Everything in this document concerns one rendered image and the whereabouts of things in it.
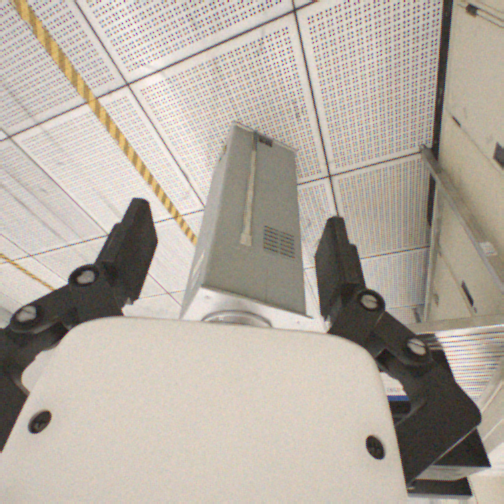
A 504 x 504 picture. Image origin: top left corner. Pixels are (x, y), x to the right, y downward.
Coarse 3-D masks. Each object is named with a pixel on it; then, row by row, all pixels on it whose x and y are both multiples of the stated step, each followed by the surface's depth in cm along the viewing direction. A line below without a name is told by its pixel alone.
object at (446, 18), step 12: (444, 0) 82; (444, 12) 84; (444, 24) 85; (444, 36) 87; (444, 48) 88; (444, 60) 90; (444, 72) 91; (444, 84) 93; (432, 144) 114; (432, 180) 123; (432, 192) 126; (432, 204) 129; (432, 216) 133
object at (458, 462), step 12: (396, 420) 70; (456, 444) 65; (468, 444) 64; (480, 444) 64; (444, 456) 64; (456, 456) 64; (468, 456) 63; (480, 456) 63; (432, 468) 66; (444, 468) 66; (456, 468) 65; (468, 468) 64; (480, 468) 63
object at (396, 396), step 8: (432, 352) 78; (440, 352) 78; (440, 360) 77; (448, 368) 75; (384, 376) 77; (384, 384) 76; (392, 384) 75; (400, 384) 75; (392, 392) 74; (400, 392) 74; (392, 400) 73; (400, 400) 73; (408, 400) 72; (392, 408) 72; (400, 408) 72; (408, 408) 71
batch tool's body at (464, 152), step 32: (480, 32) 69; (448, 64) 88; (480, 64) 72; (448, 96) 93; (480, 96) 75; (448, 128) 98; (480, 128) 78; (448, 160) 103; (480, 160) 81; (480, 192) 85; (448, 224) 116; (480, 224) 89; (448, 256) 123; (480, 288) 98
